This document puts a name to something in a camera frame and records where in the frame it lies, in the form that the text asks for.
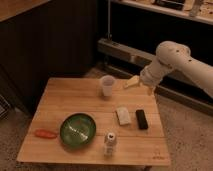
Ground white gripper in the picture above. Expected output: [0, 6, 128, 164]
[124, 59, 173, 96]

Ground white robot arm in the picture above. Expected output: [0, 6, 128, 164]
[124, 41, 213, 99]

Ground small clear bottle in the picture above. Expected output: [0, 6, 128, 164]
[104, 132, 117, 156]

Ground translucent plastic cup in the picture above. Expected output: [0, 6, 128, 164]
[100, 75, 115, 97]

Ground black rectangular block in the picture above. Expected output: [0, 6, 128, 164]
[136, 110, 148, 130]

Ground white rectangular block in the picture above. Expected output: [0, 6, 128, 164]
[116, 107, 131, 125]

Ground wooden table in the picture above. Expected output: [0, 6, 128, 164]
[17, 78, 170, 166]

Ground vertical metal pole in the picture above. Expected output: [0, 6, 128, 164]
[107, 0, 111, 40]

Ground green bowl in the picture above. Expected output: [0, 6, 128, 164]
[60, 113, 96, 149]

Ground orange carrot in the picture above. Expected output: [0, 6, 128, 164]
[34, 129, 57, 139]

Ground metal shelf rail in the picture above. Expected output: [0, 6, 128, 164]
[98, 38, 213, 115]

